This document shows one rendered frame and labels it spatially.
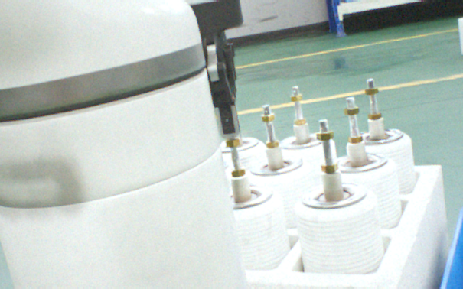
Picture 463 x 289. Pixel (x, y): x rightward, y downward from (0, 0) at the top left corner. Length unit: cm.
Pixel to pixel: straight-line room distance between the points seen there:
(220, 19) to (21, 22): 50
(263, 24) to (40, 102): 556
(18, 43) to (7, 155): 4
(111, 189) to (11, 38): 6
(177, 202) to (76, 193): 3
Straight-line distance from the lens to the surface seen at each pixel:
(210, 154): 22
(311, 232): 68
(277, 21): 574
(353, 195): 70
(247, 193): 74
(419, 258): 79
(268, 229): 72
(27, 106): 20
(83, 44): 19
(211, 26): 67
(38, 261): 22
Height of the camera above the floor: 50
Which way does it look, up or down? 14 degrees down
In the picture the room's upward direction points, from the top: 11 degrees counter-clockwise
